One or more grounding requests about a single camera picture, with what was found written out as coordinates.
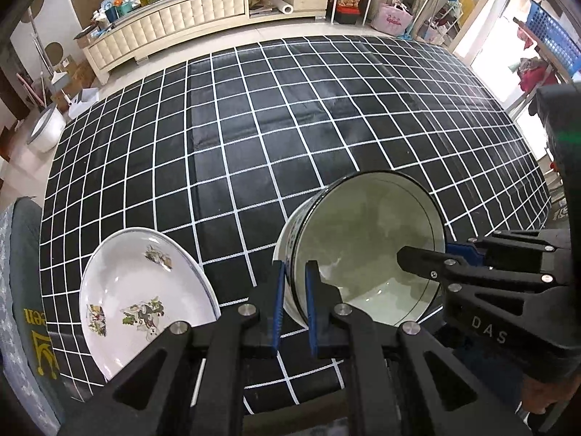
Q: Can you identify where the pink tote bag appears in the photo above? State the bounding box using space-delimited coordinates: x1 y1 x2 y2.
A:
371 0 414 36

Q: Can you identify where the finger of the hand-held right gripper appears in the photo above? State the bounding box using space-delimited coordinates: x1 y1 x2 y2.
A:
397 245 569 288
446 231 571 268

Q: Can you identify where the cardboard box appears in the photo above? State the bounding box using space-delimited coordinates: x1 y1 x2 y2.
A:
54 57 98 101

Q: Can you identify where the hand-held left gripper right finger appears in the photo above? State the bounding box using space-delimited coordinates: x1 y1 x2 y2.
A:
305 260 532 436

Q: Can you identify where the dark cloth yellow print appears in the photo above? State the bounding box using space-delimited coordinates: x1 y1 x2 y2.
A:
9 197 92 436

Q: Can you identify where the red cloth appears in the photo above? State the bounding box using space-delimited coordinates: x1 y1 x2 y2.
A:
517 57 552 92

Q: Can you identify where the white floor stand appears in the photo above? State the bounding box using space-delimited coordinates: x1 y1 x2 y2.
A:
20 0 60 82

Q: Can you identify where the person's right hand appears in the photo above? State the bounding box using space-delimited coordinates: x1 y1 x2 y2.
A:
520 370 570 415

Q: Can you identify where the white plate green floral print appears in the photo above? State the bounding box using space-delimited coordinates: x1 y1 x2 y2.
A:
79 228 222 382

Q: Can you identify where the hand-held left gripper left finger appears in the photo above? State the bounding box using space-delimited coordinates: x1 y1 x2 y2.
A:
59 261 287 436

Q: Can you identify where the blue-grey floral seat cover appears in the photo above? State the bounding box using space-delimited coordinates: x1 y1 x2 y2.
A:
0 204 60 436

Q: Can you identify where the cream tufted TV cabinet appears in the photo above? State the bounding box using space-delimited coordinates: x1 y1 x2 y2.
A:
77 0 332 85

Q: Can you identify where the blue plastic basket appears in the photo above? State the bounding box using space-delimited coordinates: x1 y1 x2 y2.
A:
527 0 581 73

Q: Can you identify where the black white grid tablecloth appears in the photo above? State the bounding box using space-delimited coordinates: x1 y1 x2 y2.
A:
38 34 552 414

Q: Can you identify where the white basin grey rim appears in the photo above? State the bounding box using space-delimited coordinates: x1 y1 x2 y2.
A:
26 102 68 153

